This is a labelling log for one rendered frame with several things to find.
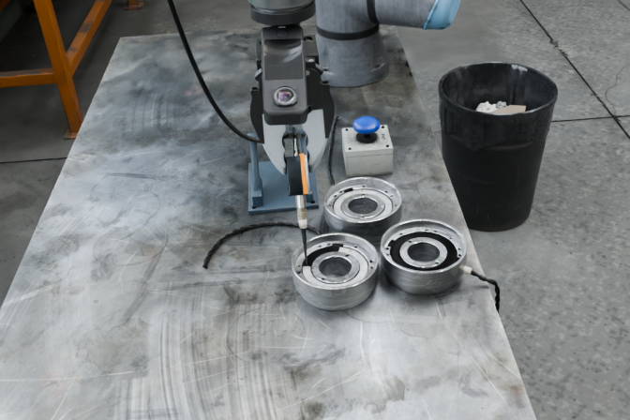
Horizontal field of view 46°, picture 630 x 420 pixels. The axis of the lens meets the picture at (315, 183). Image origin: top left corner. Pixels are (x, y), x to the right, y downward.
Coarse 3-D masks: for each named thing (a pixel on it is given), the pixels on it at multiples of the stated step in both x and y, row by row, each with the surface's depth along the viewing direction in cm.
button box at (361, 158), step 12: (348, 132) 112; (384, 132) 112; (348, 144) 109; (360, 144) 109; (372, 144) 109; (384, 144) 109; (348, 156) 108; (360, 156) 108; (372, 156) 108; (384, 156) 109; (348, 168) 109; (360, 168) 110; (372, 168) 110; (384, 168) 110
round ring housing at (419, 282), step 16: (400, 224) 93; (416, 224) 94; (432, 224) 94; (448, 224) 93; (384, 240) 92; (416, 240) 92; (432, 240) 92; (464, 240) 90; (384, 256) 88; (416, 256) 93; (432, 256) 93; (464, 256) 88; (384, 272) 90; (400, 272) 87; (416, 272) 86; (432, 272) 85; (448, 272) 86; (400, 288) 89; (416, 288) 87; (432, 288) 87; (448, 288) 89
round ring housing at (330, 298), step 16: (320, 240) 93; (336, 240) 93; (352, 240) 92; (304, 256) 91; (320, 256) 91; (336, 256) 91; (368, 256) 90; (320, 272) 88; (336, 272) 92; (352, 272) 88; (368, 272) 88; (304, 288) 86; (320, 288) 84; (336, 288) 84; (352, 288) 85; (368, 288) 86; (320, 304) 87; (336, 304) 85; (352, 304) 87
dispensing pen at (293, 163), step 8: (296, 128) 89; (296, 136) 88; (296, 144) 89; (296, 152) 89; (288, 160) 87; (296, 160) 87; (288, 168) 87; (296, 168) 87; (288, 176) 87; (296, 176) 87; (296, 184) 87; (296, 192) 87; (296, 200) 89; (304, 200) 89; (304, 208) 89; (304, 216) 89; (304, 224) 89; (304, 232) 89; (304, 240) 89; (304, 248) 89
